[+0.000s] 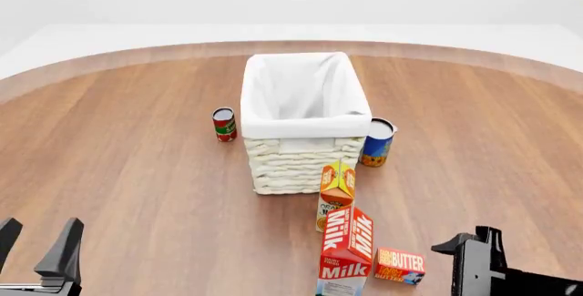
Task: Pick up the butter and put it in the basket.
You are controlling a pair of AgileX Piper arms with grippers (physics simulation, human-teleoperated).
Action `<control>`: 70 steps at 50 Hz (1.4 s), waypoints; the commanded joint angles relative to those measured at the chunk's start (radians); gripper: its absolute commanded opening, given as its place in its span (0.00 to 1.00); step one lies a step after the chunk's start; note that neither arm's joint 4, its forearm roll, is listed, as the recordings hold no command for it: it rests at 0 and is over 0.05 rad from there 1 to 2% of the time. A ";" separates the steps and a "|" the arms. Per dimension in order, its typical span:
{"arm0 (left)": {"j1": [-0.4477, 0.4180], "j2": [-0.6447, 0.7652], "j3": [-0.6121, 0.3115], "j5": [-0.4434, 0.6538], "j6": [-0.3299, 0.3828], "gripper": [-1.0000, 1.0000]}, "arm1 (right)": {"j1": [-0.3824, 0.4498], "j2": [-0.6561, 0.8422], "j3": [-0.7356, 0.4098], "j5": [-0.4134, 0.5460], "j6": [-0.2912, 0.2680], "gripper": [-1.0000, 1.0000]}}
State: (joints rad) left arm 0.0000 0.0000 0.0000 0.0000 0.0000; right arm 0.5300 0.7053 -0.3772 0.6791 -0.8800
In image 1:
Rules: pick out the orange juice carton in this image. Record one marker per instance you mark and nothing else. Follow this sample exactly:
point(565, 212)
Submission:
point(336, 190)

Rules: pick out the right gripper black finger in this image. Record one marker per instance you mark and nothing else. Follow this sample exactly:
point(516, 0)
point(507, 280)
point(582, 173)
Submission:
point(497, 248)
point(471, 265)

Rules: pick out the white woven basket cloth liner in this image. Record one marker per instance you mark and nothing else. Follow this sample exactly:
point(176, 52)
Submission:
point(300, 159)

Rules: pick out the red milk carton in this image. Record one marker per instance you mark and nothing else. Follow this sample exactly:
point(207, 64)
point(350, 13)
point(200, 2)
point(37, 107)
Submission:
point(344, 251)

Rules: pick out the blue tin with yellow print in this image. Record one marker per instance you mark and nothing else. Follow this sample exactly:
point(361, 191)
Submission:
point(377, 144)

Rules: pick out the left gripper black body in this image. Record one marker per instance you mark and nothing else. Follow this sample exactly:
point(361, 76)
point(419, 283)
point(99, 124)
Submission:
point(41, 290)

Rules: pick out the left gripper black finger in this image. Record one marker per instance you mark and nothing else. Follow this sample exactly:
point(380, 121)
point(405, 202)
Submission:
point(8, 238)
point(64, 258)

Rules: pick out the orange butter box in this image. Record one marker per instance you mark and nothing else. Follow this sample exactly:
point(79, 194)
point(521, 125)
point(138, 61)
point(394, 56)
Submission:
point(401, 266)

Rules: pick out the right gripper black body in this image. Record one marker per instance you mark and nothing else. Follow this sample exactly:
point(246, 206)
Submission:
point(537, 285)

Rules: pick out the red tomato tin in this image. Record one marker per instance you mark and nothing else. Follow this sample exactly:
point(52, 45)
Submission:
point(225, 127)

